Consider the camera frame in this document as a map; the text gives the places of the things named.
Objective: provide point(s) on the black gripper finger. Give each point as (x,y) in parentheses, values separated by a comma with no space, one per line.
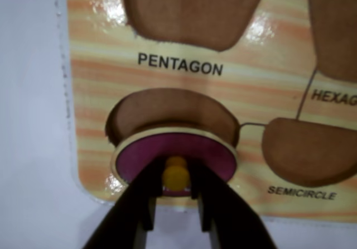
(223,204)
(131,204)

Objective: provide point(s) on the purple oval piece yellow pin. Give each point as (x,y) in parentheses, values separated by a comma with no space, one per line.
(134,159)

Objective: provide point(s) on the wooden shape puzzle board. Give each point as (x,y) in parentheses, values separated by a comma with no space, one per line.
(195,87)

